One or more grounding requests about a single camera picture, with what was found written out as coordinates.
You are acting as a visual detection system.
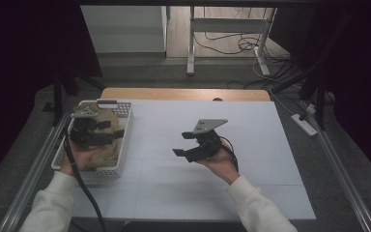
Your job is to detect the white board table cover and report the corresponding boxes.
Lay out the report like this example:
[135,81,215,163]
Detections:
[48,99,317,223]

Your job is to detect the white cabinet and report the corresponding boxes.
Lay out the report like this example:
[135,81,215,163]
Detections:
[80,5,168,54]

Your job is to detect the white metal desk frame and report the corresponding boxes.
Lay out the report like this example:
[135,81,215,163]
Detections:
[186,6,278,77]

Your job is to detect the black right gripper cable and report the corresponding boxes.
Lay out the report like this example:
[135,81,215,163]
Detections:
[220,135,240,173]

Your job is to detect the person's left hand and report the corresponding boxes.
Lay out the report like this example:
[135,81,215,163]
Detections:
[59,141,109,177]

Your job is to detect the white power strip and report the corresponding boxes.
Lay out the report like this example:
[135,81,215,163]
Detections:
[290,113,319,137]

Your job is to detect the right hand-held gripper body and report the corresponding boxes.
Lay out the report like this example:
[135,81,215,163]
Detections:
[183,118,230,163]

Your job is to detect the black metal stand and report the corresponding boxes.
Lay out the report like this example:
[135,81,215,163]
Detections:
[270,13,352,131]
[43,64,105,128]

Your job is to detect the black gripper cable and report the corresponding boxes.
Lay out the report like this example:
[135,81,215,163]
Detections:
[62,129,107,232]
[220,135,240,173]

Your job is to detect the white perforated plastic basket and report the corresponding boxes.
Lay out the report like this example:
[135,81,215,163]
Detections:
[50,99,133,183]

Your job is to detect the tangle of floor cables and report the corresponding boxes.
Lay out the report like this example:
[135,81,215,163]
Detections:
[192,6,293,91]

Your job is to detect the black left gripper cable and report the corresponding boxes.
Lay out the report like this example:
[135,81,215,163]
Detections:
[62,129,107,232]

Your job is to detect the wooden table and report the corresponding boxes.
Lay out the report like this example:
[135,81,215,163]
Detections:
[100,87,271,102]

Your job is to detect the aluminium rail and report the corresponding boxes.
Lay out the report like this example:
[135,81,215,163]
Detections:
[302,102,371,232]
[0,112,73,232]

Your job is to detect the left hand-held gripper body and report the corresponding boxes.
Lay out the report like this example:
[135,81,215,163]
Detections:
[69,107,115,149]

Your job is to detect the tan pants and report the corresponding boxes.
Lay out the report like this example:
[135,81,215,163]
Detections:
[71,102,122,171]

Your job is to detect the person's right hand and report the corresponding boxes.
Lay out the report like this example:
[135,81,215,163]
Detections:
[195,138,241,186]

